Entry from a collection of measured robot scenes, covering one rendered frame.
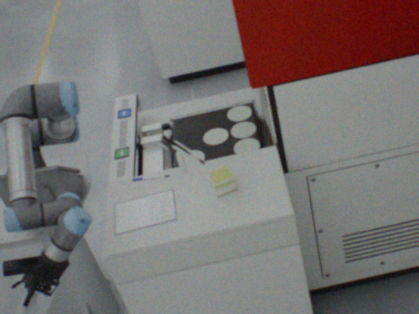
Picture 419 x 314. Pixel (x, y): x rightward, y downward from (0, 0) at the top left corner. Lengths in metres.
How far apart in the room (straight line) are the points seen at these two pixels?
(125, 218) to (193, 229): 0.25
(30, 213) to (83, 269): 0.90
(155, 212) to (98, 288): 0.90
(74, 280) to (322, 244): 1.08
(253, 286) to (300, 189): 0.43
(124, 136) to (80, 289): 0.77
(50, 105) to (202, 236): 0.65
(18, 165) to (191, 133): 0.75
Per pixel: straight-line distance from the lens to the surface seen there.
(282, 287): 2.17
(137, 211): 2.05
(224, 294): 2.15
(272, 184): 2.00
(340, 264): 2.70
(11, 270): 1.86
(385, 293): 2.87
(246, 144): 2.28
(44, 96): 2.02
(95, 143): 4.10
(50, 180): 2.33
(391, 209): 2.52
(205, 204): 1.99
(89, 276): 2.78
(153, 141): 2.41
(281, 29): 1.89
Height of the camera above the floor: 2.35
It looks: 37 degrees down
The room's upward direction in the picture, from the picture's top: 12 degrees counter-clockwise
